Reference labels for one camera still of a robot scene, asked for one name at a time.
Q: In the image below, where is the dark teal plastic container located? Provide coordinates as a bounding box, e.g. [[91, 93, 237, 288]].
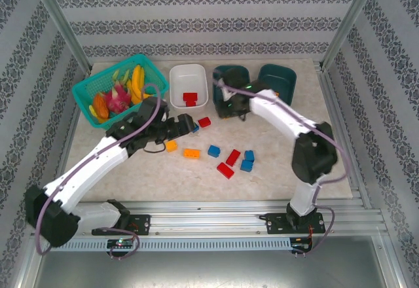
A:
[[257, 63, 298, 107], [211, 64, 251, 118]]

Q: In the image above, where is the white plastic container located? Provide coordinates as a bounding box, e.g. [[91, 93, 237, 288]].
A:
[[169, 63, 210, 109]]

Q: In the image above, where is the yellow toy banana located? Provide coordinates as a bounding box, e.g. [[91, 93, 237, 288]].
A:
[[131, 64, 154, 101], [126, 78, 147, 105]]

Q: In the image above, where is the pink toy dragon fruit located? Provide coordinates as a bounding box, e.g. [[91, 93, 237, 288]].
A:
[[103, 86, 132, 114]]

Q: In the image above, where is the orange toy fruit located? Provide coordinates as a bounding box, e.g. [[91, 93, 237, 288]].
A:
[[92, 93, 111, 119]]

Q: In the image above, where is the teal plastic basket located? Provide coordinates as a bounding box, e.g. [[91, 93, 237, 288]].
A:
[[71, 54, 170, 130]]

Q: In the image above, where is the left small circuit board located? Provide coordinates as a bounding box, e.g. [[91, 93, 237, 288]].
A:
[[107, 239, 136, 249]]

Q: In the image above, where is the small circuit board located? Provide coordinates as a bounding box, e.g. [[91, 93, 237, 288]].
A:
[[107, 239, 136, 249], [291, 238, 312, 251]]

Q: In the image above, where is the right small circuit board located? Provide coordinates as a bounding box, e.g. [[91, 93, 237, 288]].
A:
[[291, 238, 312, 251]]

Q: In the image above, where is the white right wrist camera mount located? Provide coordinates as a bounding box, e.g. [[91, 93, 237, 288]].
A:
[[218, 77, 234, 101]]

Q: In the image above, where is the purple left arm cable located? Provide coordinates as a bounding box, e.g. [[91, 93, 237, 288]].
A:
[[34, 83, 162, 260]]

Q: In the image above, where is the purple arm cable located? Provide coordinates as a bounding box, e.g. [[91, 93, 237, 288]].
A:
[[34, 83, 162, 260], [212, 70, 348, 255]]

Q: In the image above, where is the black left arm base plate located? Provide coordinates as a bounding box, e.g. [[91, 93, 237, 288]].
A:
[[91, 214, 151, 236]]

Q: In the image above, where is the aluminium mounting rail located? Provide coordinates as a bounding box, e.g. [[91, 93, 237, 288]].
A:
[[31, 201, 387, 236]]

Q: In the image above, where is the white slotted cable duct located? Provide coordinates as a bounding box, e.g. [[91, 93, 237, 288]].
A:
[[44, 237, 292, 252]]

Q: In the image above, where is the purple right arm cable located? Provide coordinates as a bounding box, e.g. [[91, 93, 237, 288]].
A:
[[212, 70, 348, 255]]

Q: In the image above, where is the aluminium frame post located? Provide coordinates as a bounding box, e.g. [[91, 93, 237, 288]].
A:
[[26, 0, 92, 73], [320, 0, 382, 69]]

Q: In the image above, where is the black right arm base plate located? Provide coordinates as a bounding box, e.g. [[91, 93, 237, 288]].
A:
[[263, 211, 327, 235]]

